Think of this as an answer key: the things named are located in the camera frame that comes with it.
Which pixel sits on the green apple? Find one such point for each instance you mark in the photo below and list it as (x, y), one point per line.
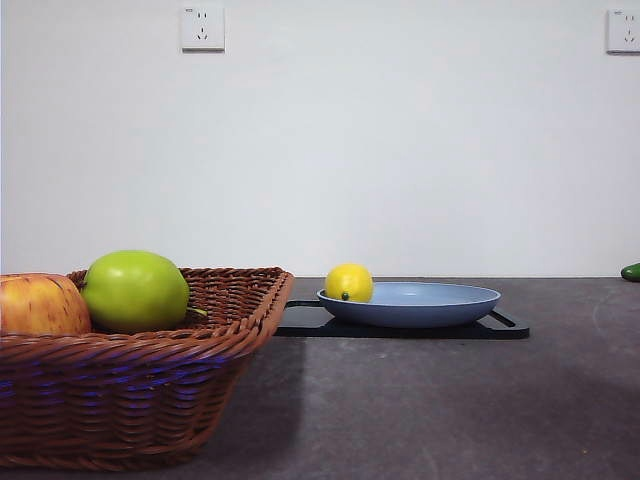
(135, 290)

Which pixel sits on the blue round plate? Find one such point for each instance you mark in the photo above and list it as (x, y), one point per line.
(415, 307)

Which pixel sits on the red yellow apple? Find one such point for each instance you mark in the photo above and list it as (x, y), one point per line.
(35, 305)

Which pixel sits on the black flat tray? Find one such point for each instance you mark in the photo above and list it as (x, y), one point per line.
(300, 323)

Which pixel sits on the dark green cucumber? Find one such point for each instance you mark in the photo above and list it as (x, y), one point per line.
(632, 271)

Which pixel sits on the white wall socket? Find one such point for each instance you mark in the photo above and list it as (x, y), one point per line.
(625, 32)
(202, 30)

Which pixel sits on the yellow lemon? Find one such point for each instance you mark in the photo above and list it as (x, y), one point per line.
(350, 282)

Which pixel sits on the brown wicker basket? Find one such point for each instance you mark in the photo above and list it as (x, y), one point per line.
(125, 400)

